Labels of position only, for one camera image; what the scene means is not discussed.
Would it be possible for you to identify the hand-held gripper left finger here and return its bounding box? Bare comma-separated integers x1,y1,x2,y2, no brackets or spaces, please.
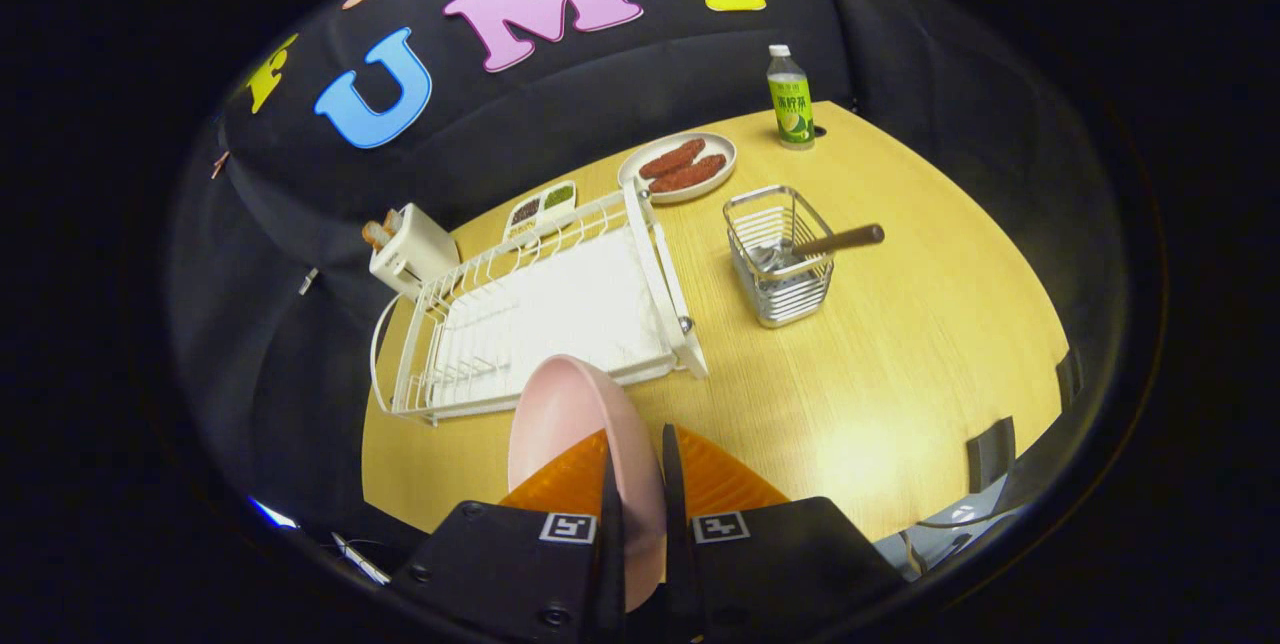
390,429,627,640

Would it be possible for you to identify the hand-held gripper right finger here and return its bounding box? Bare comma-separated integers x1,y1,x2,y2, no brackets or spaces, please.
660,424,906,640

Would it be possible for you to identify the pink plate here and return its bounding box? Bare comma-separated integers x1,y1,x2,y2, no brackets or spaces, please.
507,354,669,615

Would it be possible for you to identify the white wire dish rack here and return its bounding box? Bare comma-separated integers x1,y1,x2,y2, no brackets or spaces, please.
370,179,711,427

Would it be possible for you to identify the metal wire basket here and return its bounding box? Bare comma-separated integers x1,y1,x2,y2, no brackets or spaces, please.
723,185,837,329

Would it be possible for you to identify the metal spoon with brown handle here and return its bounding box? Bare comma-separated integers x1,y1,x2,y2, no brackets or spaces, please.
750,223,887,273

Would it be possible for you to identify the white divided dish with beans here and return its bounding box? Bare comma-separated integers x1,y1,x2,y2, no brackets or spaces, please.
503,180,579,243

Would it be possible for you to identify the white plate with sausages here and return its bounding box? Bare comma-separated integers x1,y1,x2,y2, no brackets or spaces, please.
617,132,738,204

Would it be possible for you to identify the white toaster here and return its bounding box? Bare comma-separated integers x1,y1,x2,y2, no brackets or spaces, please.
368,203,463,301

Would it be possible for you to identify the red-brown sausage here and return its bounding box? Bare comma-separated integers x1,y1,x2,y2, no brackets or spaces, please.
650,154,728,193
638,138,707,180

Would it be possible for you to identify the green tea bottle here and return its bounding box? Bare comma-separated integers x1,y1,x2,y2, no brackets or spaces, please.
767,44,816,151

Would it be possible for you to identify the black backdrop cloth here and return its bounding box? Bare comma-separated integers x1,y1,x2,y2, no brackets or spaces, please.
165,0,1131,545

